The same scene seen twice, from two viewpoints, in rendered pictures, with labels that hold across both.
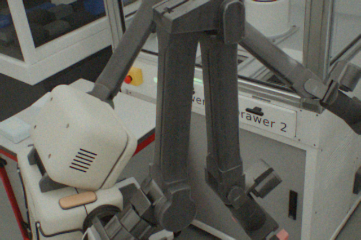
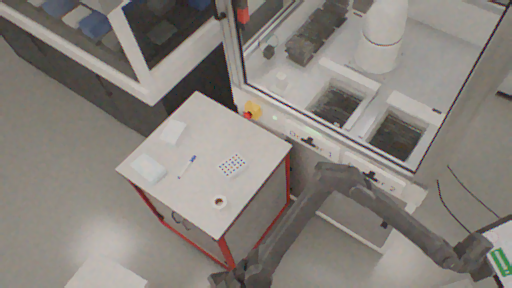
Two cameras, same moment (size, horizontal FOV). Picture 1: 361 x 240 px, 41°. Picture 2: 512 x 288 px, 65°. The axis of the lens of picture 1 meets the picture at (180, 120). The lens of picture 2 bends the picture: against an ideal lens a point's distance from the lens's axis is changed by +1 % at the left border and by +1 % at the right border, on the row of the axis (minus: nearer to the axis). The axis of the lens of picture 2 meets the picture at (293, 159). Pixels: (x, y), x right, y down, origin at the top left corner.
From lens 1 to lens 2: 94 cm
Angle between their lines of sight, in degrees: 27
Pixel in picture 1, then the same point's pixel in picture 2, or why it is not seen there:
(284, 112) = (395, 182)
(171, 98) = not seen: outside the picture
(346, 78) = (478, 254)
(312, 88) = (449, 264)
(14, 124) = (147, 165)
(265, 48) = (415, 234)
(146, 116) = (267, 152)
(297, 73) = (439, 253)
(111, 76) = (275, 256)
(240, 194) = not seen: outside the picture
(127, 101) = (246, 128)
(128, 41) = (291, 229)
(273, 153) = not seen: hidden behind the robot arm
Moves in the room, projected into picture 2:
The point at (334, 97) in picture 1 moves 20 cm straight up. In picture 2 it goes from (466, 268) to (496, 246)
